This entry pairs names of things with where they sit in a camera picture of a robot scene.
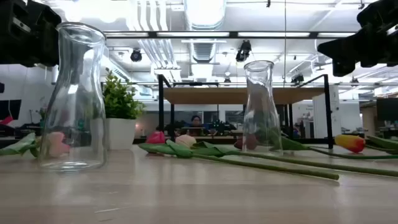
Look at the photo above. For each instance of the person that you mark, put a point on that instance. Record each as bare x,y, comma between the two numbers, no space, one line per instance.
196,119

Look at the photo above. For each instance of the black monitor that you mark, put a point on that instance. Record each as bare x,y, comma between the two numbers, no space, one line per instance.
9,109
387,109

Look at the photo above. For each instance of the black overhead frame beam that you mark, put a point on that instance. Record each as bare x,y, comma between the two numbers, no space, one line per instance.
314,35

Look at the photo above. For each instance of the green plant in white pot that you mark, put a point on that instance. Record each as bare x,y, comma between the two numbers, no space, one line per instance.
122,124

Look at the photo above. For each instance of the red tulip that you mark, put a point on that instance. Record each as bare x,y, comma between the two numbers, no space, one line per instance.
155,137

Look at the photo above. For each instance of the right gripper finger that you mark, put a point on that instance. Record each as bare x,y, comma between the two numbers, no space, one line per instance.
342,46
342,68

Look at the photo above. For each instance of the black ceiling camera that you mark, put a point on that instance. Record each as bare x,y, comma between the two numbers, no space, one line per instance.
244,51
136,55
297,78

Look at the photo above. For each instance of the clear glass vase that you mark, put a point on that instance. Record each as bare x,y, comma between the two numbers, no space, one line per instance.
261,102
74,93

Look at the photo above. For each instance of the wooden shelf with black frame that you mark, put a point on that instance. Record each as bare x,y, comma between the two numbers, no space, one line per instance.
224,96

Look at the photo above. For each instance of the black aluminium table frame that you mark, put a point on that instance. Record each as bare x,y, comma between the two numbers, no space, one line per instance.
320,140

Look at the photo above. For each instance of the pink tulip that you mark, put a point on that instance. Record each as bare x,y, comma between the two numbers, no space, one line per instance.
59,144

